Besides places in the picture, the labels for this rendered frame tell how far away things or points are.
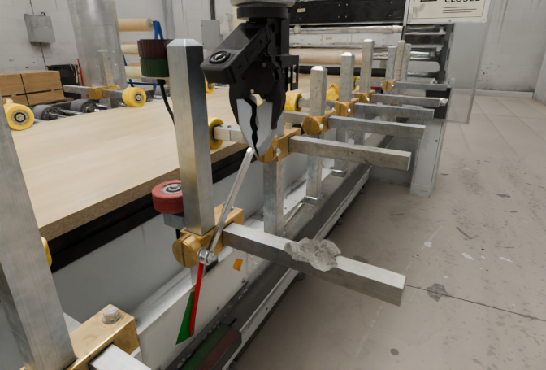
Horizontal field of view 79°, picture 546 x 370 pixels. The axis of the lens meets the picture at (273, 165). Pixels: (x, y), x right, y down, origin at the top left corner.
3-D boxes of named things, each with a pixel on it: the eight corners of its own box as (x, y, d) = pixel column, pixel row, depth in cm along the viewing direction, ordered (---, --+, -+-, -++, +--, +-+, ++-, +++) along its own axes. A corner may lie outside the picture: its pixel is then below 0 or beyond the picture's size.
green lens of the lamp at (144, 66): (192, 73, 50) (191, 58, 49) (162, 76, 45) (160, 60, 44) (163, 71, 53) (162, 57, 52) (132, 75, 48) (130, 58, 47)
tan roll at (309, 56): (438, 67, 241) (441, 50, 236) (436, 68, 231) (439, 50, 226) (269, 62, 306) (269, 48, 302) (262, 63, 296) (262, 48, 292)
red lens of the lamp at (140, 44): (191, 56, 49) (189, 40, 48) (160, 58, 44) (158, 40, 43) (162, 55, 52) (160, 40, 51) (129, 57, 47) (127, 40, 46)
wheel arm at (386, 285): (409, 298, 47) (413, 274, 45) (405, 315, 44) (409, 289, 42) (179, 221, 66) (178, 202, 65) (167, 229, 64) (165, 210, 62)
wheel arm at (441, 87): (446, 90, 168) (448, 83, 166) (446, 91, 165) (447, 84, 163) (350, 84, 190) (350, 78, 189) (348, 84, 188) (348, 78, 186)
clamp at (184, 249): (244, 232, 63) (243, 208, 61) (197, 272, 52) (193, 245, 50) (220, 224, 66) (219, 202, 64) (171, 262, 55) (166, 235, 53)
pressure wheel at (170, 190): (208, 234, 67) (204, 182, 63) (180, 254, 60) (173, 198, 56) (179, 224, 71) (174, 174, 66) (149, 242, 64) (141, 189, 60)
